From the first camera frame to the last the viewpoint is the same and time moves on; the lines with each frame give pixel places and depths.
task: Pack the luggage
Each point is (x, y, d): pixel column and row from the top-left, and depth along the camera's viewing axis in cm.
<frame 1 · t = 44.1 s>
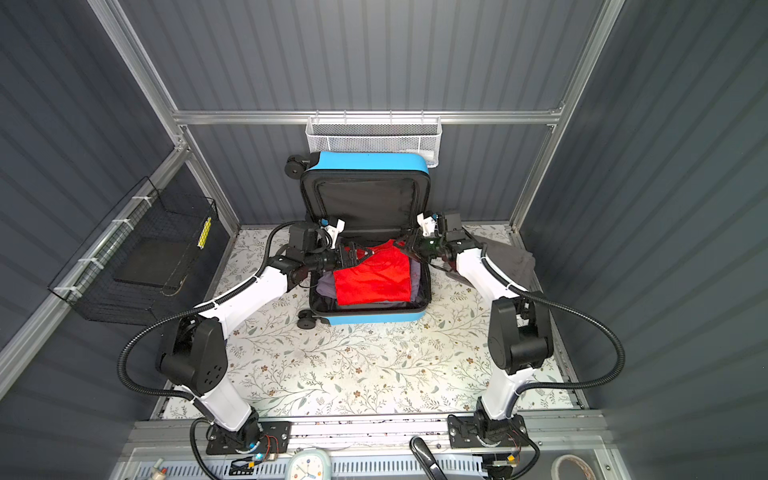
left hand: (363, 254, 85), fingers open
right hand: (399, 248, 87), fingers open
blue hardshell suitcase: (377, 197, 89), point 31 cm above the table
red folded t-shirt: (382, 277, 93), point 11 cm above the table
grey folded towel: (521, 261, 106), point 4 cm above the table
purple folded trousers: (325, 282, 98), point 7 cm above the table

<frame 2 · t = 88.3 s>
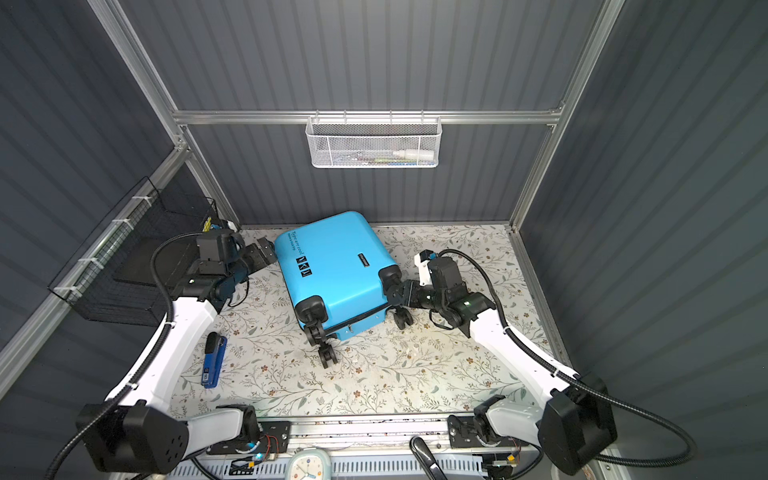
left hand: (258, 250, 79), fingers open
right hand: (403, 292, 80), fingers open
blue hardshell suitcase: (338, 275, 80), point 23 cm above the table
blue flat object: (222, 366, 87), on the table
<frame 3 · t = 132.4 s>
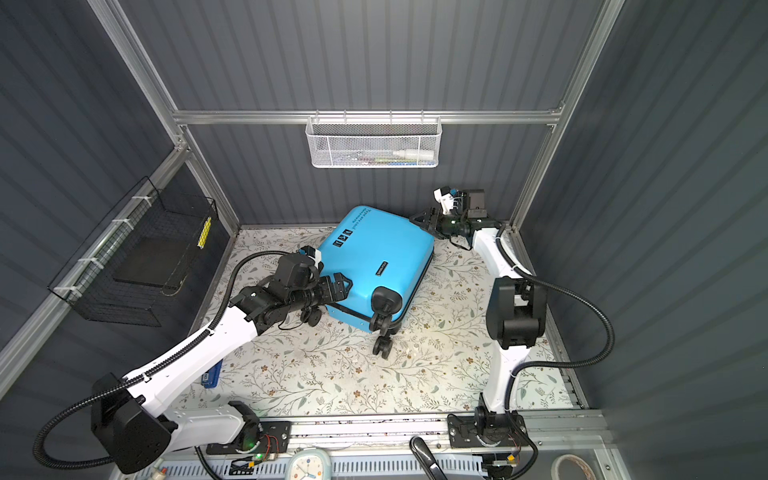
left hand: (339, 284, 78), fingers open
right hand: (417, 225, 89), fingers open
blue hardshell suitcase: (385, 259, 84), point 22 cm above the table
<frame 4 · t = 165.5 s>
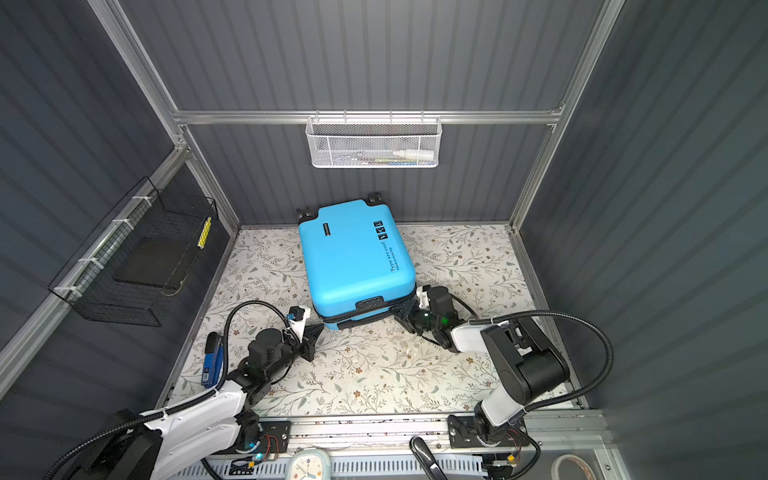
left hand: (321, 326, 84), fingers closed
right hand: (392, 315, 89), fingers open
blue hardshell suitcase: (357, 264, 84), point 22 cm above the table
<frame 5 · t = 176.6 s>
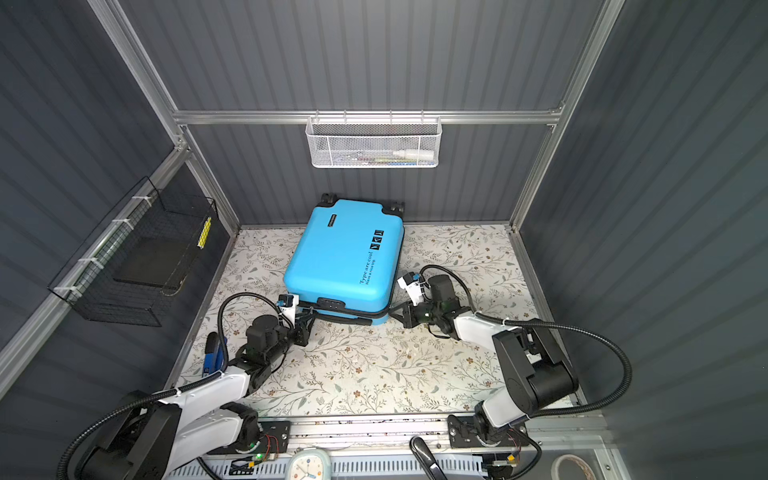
left hand: (310, 315, 87), fingers open
right hand: (394, 315, 87), fingers closed
blue hardshell suitcase: (345, 262, 84), point 22 cm above the table
